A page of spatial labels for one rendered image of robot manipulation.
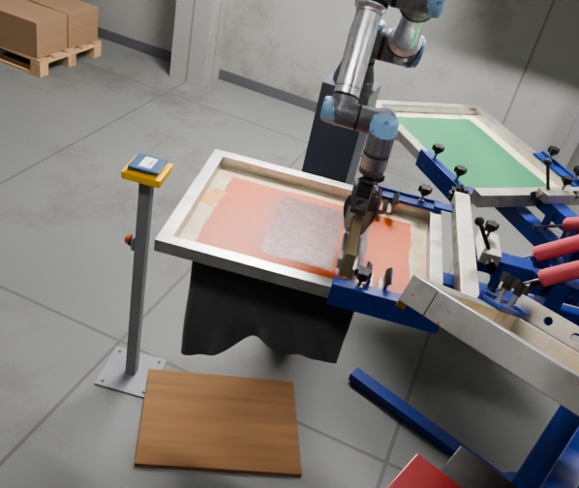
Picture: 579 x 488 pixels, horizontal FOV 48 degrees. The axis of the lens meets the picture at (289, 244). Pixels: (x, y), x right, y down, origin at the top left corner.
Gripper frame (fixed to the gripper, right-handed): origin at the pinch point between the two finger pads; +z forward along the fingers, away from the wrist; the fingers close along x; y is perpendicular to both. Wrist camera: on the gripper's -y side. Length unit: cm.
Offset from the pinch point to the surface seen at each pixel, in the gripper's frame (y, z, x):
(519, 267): -1.9, -3.3, -48.4
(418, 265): -1.2, 5.2, -21.3
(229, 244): -15.9, 5.4, 33.2
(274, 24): 334, 33, 86
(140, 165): 11, 3, 70
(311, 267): -16.4, 5.5, 9.4
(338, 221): 11.6, 4.6, 5.0
